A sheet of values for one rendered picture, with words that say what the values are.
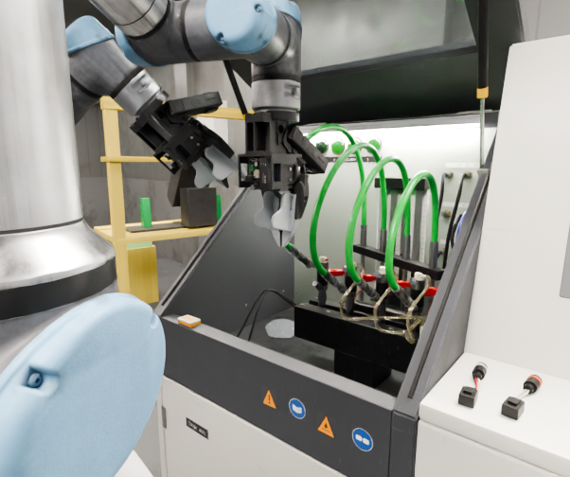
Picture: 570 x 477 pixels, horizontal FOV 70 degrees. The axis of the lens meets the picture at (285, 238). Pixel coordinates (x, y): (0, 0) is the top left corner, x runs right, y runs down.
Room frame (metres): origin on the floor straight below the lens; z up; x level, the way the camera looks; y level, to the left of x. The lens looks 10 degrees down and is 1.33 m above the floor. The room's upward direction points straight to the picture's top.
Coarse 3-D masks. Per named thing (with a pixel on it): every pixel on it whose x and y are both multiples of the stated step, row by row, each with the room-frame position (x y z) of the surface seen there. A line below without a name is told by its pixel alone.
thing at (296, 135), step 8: (296, 128) 0.66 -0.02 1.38; (288, 136) 0.65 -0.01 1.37; (296, 136) 0.66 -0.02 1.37; (304, 136) 0.67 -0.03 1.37; (296, 144) 0.66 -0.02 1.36; (304, 144) 0.67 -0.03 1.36; (312, 144) 0.69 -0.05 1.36; (304, 152) 0.67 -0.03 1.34; (312, 152) 0.69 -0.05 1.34; (320, 152) 0.70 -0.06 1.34; (304, 160) 0.70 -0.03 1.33; (312, 160) 0.69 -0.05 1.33; (320, 160) 0.70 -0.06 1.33; (328, 160) 0.72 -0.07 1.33; (312, 168) 0.71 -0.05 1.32; (320, 168) 0.71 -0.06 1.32
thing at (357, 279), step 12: (396, 156) 0.89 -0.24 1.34; (372, 168) 0.83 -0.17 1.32; (372, 180) 0.81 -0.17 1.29; (408, 180) 0.94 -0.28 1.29; (360, 192) 0.79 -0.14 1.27; (360, 204) 0.77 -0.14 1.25; (408, 204) 0.95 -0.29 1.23; (408, 216) 0.96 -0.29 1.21; (348, 228) 0.76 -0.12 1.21; (408, 228) 0.96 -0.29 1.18; (348, 240) 0.75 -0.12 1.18; (408, 240) 0.96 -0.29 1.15; (348, 252) 0.75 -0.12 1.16; (408, 252) 0.96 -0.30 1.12; (348, 264) 0.76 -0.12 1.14; (360, 276) 0.79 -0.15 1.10; (360, 288) 0.80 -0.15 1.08; (372, 288) 0.83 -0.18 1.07
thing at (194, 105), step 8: (192, 96) 0.76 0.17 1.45; (200, 96) 0.77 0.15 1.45; (208, 96) 0.78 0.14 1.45; (216, 96) 0.79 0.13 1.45; (168, 104) 0.73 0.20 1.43; (176, 104) 0.74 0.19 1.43; (184, 104) 0.75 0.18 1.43; (192, 104) 0.76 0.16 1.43; (200, 104) 0.77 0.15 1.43; (208, 104) 0.78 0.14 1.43; (216, 104) 0.79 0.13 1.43; (176, 112) 0.74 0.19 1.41; (184, 112) 0.75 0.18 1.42; (192, 112) 0.77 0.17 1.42; (200, 112) 0.80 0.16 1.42; (208, 112) 0.80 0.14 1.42
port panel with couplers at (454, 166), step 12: (444, 156) 1.07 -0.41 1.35; (456, 156) 1.05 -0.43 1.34; (468, 156) 1.03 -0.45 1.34; (444, 168) 1.07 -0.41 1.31; (456, 168) 1.05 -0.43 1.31; (468, 168) 1.03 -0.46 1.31; (444, 180) 1.07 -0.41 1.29; (456, 180) 1.05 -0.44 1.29; (468, 180) 1.03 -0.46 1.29; (444, 192) 1.07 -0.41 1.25; (456, 192) 1.05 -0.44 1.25; (468, 192) 1.03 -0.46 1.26; (444, 204) 1.06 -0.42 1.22; (468, 204) 1.03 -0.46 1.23; (444, 216) 1.04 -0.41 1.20; (456, 216) 1.04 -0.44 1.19; (444, 228) 1.06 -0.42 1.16; (456, 228) 1.04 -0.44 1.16; (444, 240) 1.06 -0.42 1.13
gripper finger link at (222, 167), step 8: (208, 152) 0.75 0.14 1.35; (216, 152) 0.75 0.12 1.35; (216, 160) 0.75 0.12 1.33; (224, 160) 0.75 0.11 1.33; (232, 160) 0.75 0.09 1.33; (216, 168) 0.74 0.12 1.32; (224, 168) 0.75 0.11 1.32; (232, 168) 0.75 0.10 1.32; (216, 176) 0.73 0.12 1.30; (224, 176) 0.74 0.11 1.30
